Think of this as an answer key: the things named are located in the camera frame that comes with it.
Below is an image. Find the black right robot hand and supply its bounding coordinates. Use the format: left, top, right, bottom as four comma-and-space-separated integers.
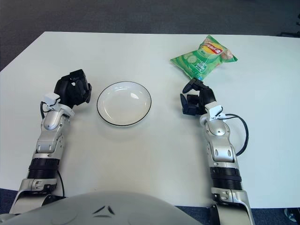
180, 78, 216, 116

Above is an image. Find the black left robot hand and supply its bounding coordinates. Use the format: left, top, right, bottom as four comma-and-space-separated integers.
53, 68, 92, 111

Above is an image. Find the green potato chips bag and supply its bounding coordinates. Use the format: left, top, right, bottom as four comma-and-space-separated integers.
170, 34, 239, 82

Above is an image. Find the white plate with black rim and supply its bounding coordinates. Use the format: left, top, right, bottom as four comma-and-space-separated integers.
97, 81, 152, 128

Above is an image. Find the black chair base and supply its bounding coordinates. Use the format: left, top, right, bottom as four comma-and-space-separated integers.
276, 21, 300, 37

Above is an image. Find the grey robot torso shell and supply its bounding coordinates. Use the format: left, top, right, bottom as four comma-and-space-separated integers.
0, 189, 199, 225

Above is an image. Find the grey caster wheel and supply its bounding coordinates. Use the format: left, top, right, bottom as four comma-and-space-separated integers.
284, 207, 300, 223

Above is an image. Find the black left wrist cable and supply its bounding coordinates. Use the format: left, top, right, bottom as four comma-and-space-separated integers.
39, 101, 48, 120

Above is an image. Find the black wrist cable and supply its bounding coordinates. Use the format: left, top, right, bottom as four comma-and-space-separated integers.
39, 101, 48, 120
224, 113, 249, 157

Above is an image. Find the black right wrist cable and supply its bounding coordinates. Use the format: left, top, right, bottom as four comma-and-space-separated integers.
224, 113, 249, 157

